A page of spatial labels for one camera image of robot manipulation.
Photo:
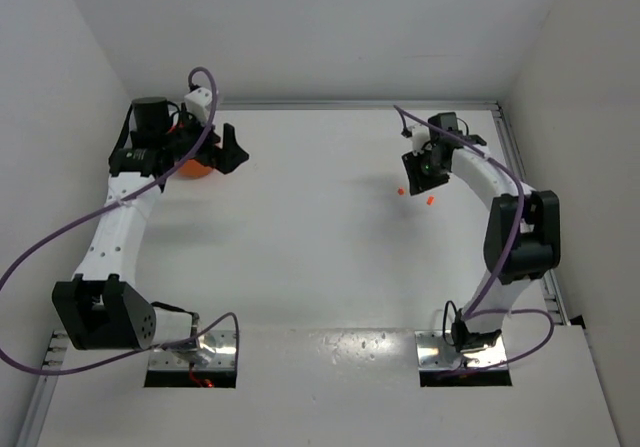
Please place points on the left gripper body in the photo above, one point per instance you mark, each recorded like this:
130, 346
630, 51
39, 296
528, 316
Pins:
215, 148

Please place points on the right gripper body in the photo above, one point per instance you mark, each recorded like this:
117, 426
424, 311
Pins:
425, 176

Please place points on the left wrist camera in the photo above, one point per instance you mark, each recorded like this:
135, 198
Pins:
199, 102

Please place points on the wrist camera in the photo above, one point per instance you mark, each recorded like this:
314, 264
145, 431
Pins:
199, 102
419, 136

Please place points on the orange divided bowl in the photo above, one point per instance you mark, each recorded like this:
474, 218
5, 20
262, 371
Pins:
192, 169

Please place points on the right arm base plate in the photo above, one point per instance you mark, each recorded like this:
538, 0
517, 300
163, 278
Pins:
436, 353

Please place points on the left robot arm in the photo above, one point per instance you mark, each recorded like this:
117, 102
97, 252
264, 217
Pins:
100, 307

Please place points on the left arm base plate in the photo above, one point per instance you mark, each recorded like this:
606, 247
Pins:
214, 351

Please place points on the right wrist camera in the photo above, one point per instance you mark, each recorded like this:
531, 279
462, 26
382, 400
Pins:
419, 136

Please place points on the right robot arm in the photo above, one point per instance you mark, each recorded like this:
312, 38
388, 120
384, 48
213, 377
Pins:
522, 239

